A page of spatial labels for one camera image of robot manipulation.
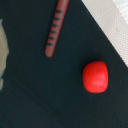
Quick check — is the white toy fish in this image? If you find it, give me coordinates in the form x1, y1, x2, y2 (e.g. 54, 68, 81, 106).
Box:
0, 19, 9, 91

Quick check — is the red toy tomato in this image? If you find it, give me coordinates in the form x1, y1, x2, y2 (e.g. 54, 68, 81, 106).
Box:
83, 61, 108, 93

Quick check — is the woven beige placemat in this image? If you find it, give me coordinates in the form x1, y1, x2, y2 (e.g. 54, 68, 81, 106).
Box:
81, 0, 128, 67

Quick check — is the brown toy sausage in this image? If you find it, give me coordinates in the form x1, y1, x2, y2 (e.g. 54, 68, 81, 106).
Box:
45, 0, 69, 57

